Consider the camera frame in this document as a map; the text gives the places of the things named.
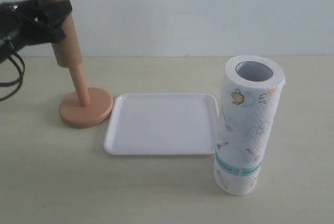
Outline brown cardboard tube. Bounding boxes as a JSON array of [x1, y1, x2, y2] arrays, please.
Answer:
[[38, 0, 82, 69]]

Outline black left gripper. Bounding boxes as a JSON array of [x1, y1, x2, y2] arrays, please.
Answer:
[[1, 0, 73, 62]]

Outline wooden paper towel holder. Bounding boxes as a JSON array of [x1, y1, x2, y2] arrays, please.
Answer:
[[59, 64, 114, 129]]

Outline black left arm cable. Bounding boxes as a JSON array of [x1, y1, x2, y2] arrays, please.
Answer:
[[0, 40, 26, 102]]

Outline printed white paper towel roll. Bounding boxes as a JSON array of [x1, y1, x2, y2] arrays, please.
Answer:
[[213, 55, 285, 196]]

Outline white rectangular plastic tray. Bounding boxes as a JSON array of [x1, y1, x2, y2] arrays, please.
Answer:
[[104, 93, 219, 156]]

